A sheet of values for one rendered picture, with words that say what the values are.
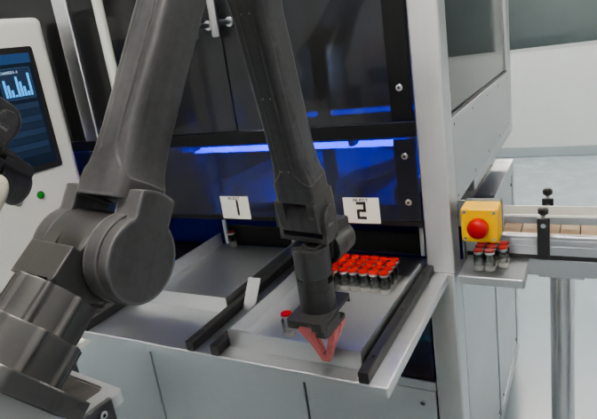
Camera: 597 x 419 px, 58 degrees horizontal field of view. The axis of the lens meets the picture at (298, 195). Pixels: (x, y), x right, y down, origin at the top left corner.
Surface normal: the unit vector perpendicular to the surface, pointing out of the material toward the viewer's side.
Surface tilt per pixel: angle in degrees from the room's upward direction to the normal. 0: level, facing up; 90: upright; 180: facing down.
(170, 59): 91
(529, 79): 90
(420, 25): 90
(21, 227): 90
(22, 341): 63
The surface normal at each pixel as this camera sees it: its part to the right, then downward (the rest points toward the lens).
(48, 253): -0.38, -0.58
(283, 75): 0.83, 0.11
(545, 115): -0.46, 0.30
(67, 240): -0.46, -0.34
